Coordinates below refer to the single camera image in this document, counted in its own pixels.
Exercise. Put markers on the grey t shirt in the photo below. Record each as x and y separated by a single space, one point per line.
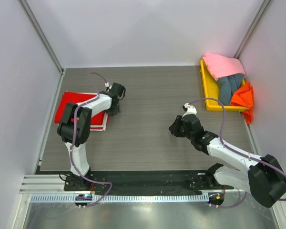
228 86

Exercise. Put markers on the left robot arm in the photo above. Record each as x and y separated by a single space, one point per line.
74 129

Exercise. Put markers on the yellow plastic bin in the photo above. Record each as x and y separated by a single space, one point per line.
212 90

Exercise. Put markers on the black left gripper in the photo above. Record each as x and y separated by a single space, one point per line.
113 112

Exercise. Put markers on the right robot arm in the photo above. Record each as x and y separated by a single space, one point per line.
262 177

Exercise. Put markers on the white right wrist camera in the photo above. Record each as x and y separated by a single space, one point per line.
189 109

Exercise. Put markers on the pink t shirt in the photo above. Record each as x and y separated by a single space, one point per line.
220 66

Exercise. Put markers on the orange t shirt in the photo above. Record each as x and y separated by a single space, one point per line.
244 97

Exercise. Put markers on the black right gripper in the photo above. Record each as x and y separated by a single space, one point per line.
180 125

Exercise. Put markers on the folded white t shirt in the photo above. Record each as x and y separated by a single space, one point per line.
102 104

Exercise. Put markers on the left aluminium corner post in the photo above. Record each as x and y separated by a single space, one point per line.
36 26

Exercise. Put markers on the aluminium corner post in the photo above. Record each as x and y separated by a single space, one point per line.
36 26
253 27

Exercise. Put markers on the aluminium front rail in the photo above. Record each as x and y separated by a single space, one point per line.
35 184

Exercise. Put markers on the right aluminium corner post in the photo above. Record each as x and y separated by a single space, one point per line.
253 27

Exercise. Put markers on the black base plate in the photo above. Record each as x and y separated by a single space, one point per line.
145 183

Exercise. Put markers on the slotted white cable duct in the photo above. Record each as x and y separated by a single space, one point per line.
87 198

